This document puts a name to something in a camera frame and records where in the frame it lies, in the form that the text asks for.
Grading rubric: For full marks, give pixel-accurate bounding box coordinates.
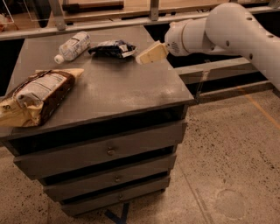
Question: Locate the grey drawer cabinet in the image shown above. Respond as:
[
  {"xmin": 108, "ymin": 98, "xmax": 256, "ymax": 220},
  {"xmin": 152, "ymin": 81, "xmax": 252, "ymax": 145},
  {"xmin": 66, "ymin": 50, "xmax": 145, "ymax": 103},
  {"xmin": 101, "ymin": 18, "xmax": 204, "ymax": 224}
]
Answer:
[{"xmin": 0, "ymin": 25, "xmax": 195, "ymax": 218}]

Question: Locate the bottom grey drawer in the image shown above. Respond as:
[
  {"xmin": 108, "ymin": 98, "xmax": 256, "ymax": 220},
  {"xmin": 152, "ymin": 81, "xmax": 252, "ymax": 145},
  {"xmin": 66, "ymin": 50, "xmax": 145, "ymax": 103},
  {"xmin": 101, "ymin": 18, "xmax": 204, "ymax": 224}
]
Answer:
[{"xmin": 61, "ymin": 175, "xmax": 170, "ymax": 216}]

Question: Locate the blue chip bag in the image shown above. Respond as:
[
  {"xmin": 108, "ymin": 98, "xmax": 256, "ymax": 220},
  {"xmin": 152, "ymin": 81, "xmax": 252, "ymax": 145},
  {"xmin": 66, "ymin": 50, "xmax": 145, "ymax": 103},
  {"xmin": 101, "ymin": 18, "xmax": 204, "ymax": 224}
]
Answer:
[{"xmin": 88, "ymin": 40, "xmax": 137, "ymax": 59}]

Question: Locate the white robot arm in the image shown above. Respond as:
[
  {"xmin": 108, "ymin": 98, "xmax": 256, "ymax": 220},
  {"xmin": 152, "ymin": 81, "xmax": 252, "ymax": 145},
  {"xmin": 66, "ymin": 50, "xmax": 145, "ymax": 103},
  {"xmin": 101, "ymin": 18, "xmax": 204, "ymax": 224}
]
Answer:
[{"xmin": 136, "ymin": 3, "xmax": 280, "ymax": 90}]

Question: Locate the metal railing frame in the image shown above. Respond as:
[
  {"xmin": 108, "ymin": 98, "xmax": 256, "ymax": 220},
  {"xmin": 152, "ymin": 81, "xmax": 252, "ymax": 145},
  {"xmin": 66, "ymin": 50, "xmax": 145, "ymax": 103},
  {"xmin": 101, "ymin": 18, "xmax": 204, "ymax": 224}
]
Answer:
[{"xmin": 0, "ymin": 0, "xmax": 280, "ymax": 106}]

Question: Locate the grey drawer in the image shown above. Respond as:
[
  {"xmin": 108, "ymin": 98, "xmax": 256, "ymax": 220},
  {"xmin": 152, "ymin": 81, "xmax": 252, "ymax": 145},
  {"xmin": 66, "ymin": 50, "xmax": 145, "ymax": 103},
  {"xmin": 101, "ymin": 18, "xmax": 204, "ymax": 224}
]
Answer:
[
  {"xmin": 14, "ymin": 121, "xmax": 186, "ymax": 179},
  {"xmin": 44, "ymin": 153, "xmax": 176, "ymax": 201},
  {"xmin": 61, "ymin": 175, "xmax": 170, "ymax": 216}
]

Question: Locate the middle grey drawer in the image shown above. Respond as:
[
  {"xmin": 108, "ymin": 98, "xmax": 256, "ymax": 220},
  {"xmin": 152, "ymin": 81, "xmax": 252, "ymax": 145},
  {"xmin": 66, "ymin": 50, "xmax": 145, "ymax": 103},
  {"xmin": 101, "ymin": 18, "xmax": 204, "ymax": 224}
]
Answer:
[{"xmin": 44, "ymin": 153, "xmax": 176, "ymax": 201}]

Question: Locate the brown chip bag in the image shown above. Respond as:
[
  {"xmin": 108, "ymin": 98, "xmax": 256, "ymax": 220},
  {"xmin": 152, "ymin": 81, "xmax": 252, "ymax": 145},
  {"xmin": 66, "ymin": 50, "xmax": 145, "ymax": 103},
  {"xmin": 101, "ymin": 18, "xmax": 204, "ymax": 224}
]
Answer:
[{"xmin": 0, "ymin": 68, "xmax": 84, "ymax": 127}]

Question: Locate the top grey drawer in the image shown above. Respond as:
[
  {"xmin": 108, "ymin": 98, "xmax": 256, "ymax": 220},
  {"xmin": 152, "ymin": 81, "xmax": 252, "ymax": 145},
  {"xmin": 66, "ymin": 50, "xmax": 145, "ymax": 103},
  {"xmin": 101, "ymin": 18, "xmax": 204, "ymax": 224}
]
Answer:
[{"xmin": 14, "ymin": 121, "xmax": 186, "ymax": 179}]

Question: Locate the white plastic bottle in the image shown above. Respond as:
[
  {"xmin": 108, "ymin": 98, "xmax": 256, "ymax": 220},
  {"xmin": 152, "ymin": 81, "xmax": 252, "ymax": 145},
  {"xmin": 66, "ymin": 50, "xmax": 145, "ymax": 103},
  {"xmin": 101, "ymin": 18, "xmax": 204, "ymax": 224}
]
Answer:
[{"xmin": 54, "ymin": 31, "xmax": 90, "ymax": 64}]

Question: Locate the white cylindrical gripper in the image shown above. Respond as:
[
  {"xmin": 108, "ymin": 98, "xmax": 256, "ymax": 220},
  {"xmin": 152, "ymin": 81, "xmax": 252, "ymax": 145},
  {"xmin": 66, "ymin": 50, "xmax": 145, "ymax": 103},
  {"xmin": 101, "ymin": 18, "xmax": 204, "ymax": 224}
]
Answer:
[{"xmin": 136, "ymin": 21, "xmax": 188, "ymax": 65}]

